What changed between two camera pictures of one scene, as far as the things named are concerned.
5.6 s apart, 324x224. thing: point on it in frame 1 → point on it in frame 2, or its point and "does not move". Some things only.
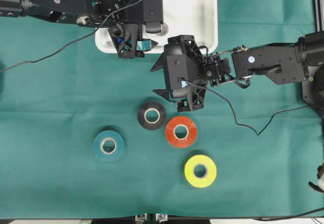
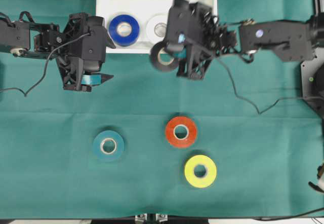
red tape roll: (171, 138) does not move
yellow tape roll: (210, 174) does not move
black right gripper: (188, 72) → (194, 34)
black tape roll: (142, 118) → (156, 51)
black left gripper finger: (145, 44) → (94, 79)
